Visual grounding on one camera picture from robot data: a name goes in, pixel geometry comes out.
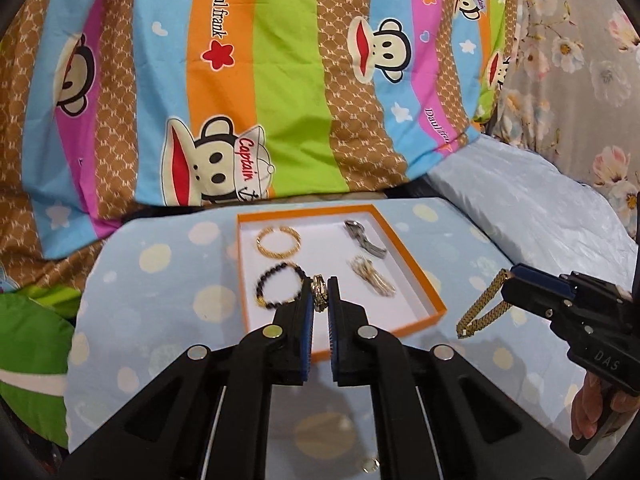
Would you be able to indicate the light blue plain pillow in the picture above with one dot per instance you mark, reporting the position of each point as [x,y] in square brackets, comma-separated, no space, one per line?
[535,214]

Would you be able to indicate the gold chain bangle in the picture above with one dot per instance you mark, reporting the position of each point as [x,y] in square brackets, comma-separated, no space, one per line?
[278,242]

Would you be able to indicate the silver metal clip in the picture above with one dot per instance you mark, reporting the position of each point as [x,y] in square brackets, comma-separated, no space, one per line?
[357,232]

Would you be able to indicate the grey floral bedsheet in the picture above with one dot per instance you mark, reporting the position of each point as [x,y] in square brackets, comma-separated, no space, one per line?
[572,96]

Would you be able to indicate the orange shallow box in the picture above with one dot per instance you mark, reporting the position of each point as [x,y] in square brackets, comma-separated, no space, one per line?
[327,249]

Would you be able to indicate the gold butterfly pendant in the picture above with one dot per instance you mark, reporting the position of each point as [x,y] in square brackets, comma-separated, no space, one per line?
[319,293]

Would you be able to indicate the colourful monkey print quilt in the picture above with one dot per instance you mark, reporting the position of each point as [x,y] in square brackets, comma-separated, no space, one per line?
[109,107]

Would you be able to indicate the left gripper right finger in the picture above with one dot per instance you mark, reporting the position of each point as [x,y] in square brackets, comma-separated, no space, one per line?
[436,416]

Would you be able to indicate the right hand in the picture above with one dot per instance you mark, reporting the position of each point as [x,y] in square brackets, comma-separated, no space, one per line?
[587,408]

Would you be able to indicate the green cloth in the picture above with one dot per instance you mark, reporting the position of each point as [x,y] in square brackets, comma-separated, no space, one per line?
[39,342]

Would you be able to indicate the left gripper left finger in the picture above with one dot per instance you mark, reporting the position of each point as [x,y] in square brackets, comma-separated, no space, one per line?
[206,415]

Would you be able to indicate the gold wristwatch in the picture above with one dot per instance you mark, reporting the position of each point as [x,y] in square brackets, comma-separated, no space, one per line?
[477,317]

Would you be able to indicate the pearl gold tassel jewelry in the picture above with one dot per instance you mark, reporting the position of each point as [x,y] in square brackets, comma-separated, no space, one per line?
[365,269]

